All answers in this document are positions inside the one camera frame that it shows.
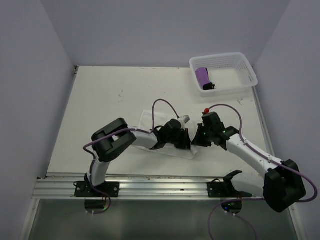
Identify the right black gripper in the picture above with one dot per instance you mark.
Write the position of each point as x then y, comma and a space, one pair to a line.
198, 140

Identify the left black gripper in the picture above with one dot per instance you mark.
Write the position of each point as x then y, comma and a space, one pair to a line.
186, 142

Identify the white towel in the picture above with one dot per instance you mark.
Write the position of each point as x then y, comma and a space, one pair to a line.
145, 123

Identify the purple microfiber towel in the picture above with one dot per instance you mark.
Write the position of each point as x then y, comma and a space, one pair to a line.
202, 76

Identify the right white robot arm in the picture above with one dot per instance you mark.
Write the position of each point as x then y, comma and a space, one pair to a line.
279, 182

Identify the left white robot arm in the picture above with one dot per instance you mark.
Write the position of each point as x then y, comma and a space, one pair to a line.
111, 141

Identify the white perforated plastic basket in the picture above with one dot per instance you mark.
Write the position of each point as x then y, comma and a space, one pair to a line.
230, 72

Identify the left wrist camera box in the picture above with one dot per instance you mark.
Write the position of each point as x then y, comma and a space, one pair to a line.
184, 119

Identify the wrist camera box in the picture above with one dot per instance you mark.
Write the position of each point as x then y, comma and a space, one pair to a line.
206, 111
184, 119

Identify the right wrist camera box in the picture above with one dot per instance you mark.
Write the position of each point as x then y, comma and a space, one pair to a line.
206, 111

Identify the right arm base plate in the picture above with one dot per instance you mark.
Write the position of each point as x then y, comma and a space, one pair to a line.
225, 189

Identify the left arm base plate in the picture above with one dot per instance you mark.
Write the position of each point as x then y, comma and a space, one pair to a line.
84, 190

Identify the aluminium mounting rail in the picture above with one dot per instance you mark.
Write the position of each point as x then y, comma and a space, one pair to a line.
61, 187

